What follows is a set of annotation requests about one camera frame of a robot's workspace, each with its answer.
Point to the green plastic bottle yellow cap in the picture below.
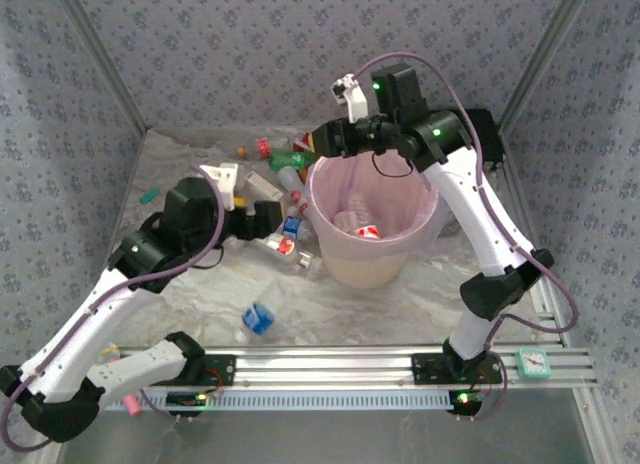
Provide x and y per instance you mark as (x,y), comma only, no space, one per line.
(292,159)

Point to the small bottle blue label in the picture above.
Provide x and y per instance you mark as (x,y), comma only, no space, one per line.
(296,228)

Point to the black case metal latches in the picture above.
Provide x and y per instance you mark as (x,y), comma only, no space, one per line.
(487,134)

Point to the aluminium frame bar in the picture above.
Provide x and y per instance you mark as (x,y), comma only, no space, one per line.
(537,264)

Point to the red label bottle yellow cap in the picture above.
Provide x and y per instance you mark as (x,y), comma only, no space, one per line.
(263,146)

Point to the beige plastic waste bin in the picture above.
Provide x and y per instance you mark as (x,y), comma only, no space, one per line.
(360,274)

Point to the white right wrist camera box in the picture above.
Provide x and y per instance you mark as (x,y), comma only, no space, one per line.
(356,101)

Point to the pink plastic bin liner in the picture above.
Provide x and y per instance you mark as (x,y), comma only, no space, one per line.
(420,219)

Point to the white rectangular carton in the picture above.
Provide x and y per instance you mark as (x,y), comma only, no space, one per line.
(262,184)

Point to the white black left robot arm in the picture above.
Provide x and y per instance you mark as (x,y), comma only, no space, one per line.
(75,334)

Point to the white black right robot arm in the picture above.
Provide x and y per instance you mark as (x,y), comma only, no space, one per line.
(480,219)

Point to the small teal plastic piece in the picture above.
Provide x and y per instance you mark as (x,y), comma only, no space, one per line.
(148,196)

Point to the mint square clock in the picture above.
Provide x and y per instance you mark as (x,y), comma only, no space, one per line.
(534,361)

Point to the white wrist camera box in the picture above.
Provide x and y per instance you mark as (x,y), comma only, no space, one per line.
(356,101)
(222,179)

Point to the clear bottle red label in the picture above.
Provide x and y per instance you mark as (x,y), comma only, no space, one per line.
(367,230)
(285,245)

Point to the aluminium mounting rail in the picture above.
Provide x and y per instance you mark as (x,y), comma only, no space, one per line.
(325,364)

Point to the small yellowish roll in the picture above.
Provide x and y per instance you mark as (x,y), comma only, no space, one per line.
(109,355)

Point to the square clear bottle blue label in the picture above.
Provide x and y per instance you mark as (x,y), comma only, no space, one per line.
(257,318)

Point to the small circuit board green light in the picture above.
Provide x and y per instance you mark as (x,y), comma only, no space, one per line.
(465,401)
(187,399)

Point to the white bottle red label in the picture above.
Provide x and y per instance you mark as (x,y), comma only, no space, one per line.
(297,191)

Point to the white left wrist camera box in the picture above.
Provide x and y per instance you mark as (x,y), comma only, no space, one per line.
(222,179)

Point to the ribbed clear plastic bottle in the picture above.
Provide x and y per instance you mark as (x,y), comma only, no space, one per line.
(361,204)

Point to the small pink cylinder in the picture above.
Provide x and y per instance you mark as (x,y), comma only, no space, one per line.
(132,405)

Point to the aluminium frame post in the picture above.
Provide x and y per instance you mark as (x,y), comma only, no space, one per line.
(100,59)
(547,56)

